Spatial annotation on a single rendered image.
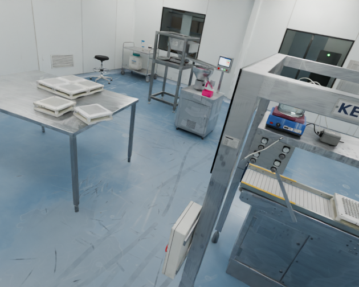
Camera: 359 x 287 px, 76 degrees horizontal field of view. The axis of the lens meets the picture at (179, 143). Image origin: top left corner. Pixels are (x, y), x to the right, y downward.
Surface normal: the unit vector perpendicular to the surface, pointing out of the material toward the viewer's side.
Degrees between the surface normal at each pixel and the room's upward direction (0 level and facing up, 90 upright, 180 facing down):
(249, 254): 90
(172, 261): 90
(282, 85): 90
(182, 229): 1
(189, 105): 90
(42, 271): 0
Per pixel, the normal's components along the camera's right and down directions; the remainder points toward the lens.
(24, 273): 0.17, -0.86
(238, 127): -0.44, 0.37
